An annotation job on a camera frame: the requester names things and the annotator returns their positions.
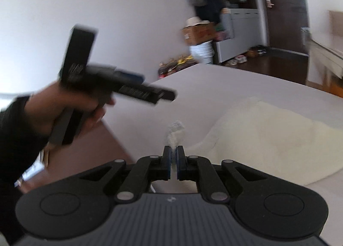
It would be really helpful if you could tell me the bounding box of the white glass-topped dining table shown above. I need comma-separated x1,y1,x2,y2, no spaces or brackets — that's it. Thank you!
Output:
301,28,343,86

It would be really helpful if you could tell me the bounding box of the pair of pink sneakers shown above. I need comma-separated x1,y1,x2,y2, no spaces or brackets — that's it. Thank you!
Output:
224,55,247,68

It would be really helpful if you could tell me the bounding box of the cream towel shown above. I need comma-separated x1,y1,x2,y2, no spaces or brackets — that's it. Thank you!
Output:
165,97,343,185

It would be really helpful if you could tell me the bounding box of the person's left forearm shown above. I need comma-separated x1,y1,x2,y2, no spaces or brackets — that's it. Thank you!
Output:
0,95,51,185

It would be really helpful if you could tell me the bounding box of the brown cardboard box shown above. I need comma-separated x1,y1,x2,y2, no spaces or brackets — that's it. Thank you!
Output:
182,22,216,46

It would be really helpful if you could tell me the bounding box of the cream straw hat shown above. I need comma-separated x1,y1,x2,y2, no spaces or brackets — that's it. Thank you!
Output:
186,16,209,27

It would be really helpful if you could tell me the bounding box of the grey hallway cabinet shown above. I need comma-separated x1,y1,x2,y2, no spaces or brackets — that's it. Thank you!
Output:
214,0,268,63

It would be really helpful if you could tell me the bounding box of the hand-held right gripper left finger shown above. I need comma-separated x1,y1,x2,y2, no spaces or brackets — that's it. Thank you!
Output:
78,146,173,204

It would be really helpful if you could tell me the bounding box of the pink plastic bag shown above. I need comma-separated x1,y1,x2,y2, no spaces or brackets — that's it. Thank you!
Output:
214,25,228,42

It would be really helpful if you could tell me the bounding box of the white plastic bucket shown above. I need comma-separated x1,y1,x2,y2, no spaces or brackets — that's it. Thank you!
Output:
191,41,215,64

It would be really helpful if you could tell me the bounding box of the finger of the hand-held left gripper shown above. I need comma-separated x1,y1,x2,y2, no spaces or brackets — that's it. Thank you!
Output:
114,71,146,84
150,85,178,102

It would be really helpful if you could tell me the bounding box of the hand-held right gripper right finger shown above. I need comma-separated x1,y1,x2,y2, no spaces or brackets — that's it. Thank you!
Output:
175,146,268,204

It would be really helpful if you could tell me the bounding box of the dark wooden door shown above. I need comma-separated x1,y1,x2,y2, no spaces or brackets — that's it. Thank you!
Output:
257,0,310,55

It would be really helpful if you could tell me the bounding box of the person's left hand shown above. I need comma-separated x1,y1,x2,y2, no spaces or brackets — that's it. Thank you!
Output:
25,80,116,139

